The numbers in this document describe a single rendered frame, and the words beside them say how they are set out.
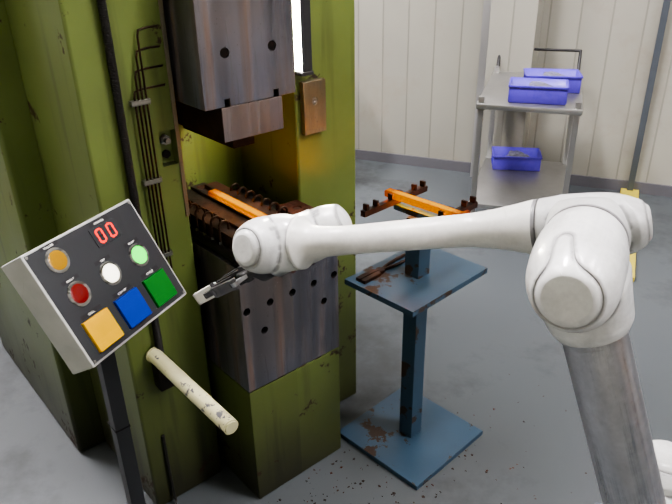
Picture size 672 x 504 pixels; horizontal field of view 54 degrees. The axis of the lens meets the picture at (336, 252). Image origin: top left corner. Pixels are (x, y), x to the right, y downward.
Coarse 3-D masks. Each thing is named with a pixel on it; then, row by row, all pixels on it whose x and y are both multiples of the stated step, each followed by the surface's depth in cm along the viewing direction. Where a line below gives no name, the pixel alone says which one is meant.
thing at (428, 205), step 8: (392, 192) 219; (400, 192) 219; (400, 200) 218; (408, 200) 215; (416, 200) 213; (424, 200) 213; (424, 208) 211; (432, 208) 209; (440, 208) 207; (448, 208) 207
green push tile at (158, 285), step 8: (160, 272) 163; (144, 280) 159; (152, 280) 160; (160, 280) 162; (168, 280) 164; (152, 288) 160; (160, 288) 162; (168, 288) 164; (152, 296) 159; (160, 296) 161; (168, 296) 163; (160, 304) 160
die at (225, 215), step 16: (192, 192) 223; (224, 192) 222; (192, 208) 213; (208, 208) 211; (224, 208) 210; (256, 208) 209; (192, 224) 211; (208, 224) 202; (224, 224) 202; (240, 224) 199; (224, 240) 197
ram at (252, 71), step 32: (192, 0) 160; (224, 0) 165; (256, 0) 171; (288, 0) 177; (192, 32) 164; (224, 32) 168; (256, 32) 174; (288, 32) 181; (192, 64) 169; (224, 64) 171; (256, 64) 178; (288, 64) 184; (192, 96) 175; (224, 96) 174; (256, 96) 181
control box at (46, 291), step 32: (96, 224) 153; (128, 224) 161; (32, 256) 138; (96, 256) 151; (128, 256) 158; (160, 256) 166; (32, 288) 139; (64, 288) 142; (96, 288) 148; (128, 288) 155; (64, 320) 139; (64, 352) 144; (96, 352) 143
